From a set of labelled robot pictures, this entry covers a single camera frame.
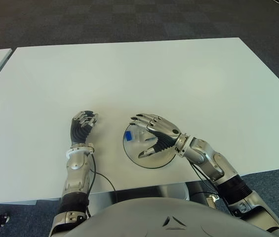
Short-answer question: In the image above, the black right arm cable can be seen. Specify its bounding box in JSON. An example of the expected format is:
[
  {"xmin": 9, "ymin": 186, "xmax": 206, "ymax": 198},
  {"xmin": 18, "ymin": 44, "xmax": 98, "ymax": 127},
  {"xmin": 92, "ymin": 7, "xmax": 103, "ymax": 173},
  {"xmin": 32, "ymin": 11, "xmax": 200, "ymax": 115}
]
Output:
[{"xmin": 190, "ymin": 162, "xmax": 221, "ymax": 210}]

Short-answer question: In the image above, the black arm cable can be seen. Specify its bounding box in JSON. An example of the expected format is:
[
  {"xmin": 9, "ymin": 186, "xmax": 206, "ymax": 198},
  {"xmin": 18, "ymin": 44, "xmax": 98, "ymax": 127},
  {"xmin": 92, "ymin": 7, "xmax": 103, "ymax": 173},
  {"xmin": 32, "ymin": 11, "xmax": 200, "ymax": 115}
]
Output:
[
  {"xmin": 85, "ymin": 150, "xmax": 118, "ymax": 218},
  {"xmin": 190, "ymin": 162, "xmax": 221, "ymax": 210}
]

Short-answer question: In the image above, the silver robot torso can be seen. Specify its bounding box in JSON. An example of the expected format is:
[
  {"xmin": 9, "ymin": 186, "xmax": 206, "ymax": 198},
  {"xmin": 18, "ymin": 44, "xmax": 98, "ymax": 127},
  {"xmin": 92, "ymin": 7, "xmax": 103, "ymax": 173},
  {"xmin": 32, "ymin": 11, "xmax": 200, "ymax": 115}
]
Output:
[{"xmin": 75, "ymin": 196, "xmax": 279, "ymax": 237}]

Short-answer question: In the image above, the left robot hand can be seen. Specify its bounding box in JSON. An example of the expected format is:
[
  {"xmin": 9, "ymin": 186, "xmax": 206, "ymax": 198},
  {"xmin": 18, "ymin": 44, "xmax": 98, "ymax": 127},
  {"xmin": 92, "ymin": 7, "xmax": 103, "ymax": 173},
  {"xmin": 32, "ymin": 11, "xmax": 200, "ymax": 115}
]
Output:
[{"xmin": 70, "ymin": 110, "xmax": 99, "ymax": 147}]

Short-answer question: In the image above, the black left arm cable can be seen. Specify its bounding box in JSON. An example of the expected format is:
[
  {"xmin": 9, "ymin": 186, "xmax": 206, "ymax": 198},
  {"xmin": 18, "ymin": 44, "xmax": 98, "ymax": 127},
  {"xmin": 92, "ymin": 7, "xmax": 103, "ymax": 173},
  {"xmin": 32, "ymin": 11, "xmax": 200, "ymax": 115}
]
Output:
[{"xmin": 85, "ymin": 150, "xmax": 118, "ymax": 218}]

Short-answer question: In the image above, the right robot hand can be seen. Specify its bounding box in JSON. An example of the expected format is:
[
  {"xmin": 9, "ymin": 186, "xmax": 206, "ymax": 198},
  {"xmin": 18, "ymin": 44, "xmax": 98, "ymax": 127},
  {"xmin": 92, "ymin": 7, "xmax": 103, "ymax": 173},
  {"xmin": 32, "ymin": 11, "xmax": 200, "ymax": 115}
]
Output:
[{"xmin": 129, "ymin": 113, "xmax": 182, "ymax": 159}]

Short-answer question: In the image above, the round white plate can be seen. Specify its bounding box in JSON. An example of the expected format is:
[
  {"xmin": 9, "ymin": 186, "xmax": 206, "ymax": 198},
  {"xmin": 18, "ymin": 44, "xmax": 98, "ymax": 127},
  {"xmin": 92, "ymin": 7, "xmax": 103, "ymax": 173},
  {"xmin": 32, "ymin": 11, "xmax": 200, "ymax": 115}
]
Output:
[{"xmin": 122, "ymin": 121, "xmax": 177, "ymax": 170}]

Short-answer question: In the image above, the clear plastic water bottle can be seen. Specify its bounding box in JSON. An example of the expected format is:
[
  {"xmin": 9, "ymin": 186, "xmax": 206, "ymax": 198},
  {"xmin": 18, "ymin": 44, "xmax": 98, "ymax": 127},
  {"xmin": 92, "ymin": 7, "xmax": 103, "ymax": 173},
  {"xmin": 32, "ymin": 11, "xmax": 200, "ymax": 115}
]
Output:
[{"xmin": 124, "ymin": 123, "xmax": 160, "ymax": 146}]

